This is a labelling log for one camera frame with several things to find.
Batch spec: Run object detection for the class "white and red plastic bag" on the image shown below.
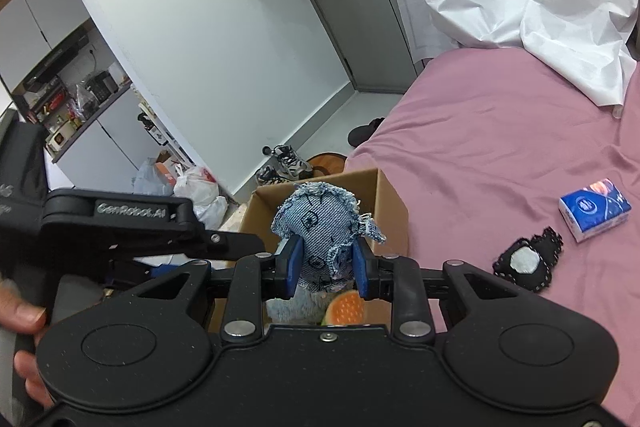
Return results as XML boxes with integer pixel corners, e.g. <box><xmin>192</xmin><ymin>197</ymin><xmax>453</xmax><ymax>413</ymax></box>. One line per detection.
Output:
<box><xmin>174</xmin><ymin>165</ymin><xmax>221</xmax><ymax>208</ymax></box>

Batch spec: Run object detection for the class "brown cardboard box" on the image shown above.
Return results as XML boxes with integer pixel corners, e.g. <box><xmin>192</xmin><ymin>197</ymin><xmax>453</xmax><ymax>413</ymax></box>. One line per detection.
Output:
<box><xmin>207</xmin><ymin>168</ymin><xmax>408</xmax><ymax>333</ymax></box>

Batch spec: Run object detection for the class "wooden stool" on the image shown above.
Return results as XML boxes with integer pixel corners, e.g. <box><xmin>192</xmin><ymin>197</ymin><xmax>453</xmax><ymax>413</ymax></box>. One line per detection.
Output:
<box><xmin>306</xmin><ymin>153</ymin><xmax>347</xmax><ymax>180</ymax></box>

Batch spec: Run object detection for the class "person's left hand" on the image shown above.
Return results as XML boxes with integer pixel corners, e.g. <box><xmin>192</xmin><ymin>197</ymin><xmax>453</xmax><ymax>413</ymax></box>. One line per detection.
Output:
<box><xmin>0</xmin><ymin>279</ymin><xmax>55</xmax><ymax>410</ymax></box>

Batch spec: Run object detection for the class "pink bed sheet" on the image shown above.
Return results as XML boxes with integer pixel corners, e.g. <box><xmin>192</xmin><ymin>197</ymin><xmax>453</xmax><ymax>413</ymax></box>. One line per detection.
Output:
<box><xmin>345</xmin><ymin>47</ymin><xmax>640</xmax><ymax>338</ymax></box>

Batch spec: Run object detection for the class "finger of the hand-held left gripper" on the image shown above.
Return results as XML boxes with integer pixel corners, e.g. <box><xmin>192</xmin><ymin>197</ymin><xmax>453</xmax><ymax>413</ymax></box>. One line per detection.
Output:
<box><xmin>42</xmin><ymin>188</ymin><xmax>267</xmax><ymax>259</ymax></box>
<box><xmin>104</xmin><ymin>257</ymin><xmax>211</xmax><ymax>295</ymax></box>

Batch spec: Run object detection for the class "grey door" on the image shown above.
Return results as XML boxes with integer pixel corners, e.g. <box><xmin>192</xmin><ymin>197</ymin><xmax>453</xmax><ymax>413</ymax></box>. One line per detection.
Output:
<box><xmin>280</xmin><ymin>0</ymin><xmax>418</xmax><ymax>94</ymax></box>

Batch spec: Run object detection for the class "black slipper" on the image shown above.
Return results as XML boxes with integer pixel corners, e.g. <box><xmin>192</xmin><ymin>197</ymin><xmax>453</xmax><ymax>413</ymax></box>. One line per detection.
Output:
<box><xmin>347</xmin><ymin>117</ymin><xmax>387</xmax><ymax>146</ymax></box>

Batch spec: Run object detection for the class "blue tissue packet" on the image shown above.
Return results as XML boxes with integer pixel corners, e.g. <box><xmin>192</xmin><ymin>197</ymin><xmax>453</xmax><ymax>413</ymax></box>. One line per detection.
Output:
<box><xmin>558</xmin><ymin>178</ymin><xmax>632</xmax><ymax>244</ymax></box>

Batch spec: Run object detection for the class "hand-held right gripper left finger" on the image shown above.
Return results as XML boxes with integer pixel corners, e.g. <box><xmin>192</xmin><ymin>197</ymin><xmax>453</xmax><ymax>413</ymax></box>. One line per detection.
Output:
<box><xmin>107</xmin><ymin>237</ymin><xmax>305</xmax><ymax>343</ymax></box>

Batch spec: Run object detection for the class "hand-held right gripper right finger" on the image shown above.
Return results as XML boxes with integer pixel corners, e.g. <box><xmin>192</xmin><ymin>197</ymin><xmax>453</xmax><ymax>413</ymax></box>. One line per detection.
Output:
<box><xmin>351</xmin><ymin>238</ymin><xmax>548</xmax><ymax>342</ymax></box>

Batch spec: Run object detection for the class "denim elephant plush toy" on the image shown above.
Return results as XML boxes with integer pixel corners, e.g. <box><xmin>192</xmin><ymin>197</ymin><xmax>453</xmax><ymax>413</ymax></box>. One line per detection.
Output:
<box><xmin>271</xmin><ymin>182</ymin><xmax>388</xmax><ymax>293</ymax></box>

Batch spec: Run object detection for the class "black lace coaster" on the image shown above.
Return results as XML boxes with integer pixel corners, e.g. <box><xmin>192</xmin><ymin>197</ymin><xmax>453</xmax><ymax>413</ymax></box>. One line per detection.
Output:
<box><xmin>492</xmin><ymin>227</ymin><xmax>565</xmax><ymax>294</ymax></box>

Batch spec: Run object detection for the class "white cabinet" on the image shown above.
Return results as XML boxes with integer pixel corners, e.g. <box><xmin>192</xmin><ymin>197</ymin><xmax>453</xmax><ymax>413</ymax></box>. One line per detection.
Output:
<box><xmin>50</xmin><ymin>82</ymin><xmax>168</xmax><ymax>180</ymax></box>

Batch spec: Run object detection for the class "orange round plush toy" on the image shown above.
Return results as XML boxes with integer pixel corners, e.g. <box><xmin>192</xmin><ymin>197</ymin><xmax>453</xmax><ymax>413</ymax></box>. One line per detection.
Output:
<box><xmin>320</xmin><ymin>289</ymin><xmax>366</xmax><ymax>327</ymax></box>

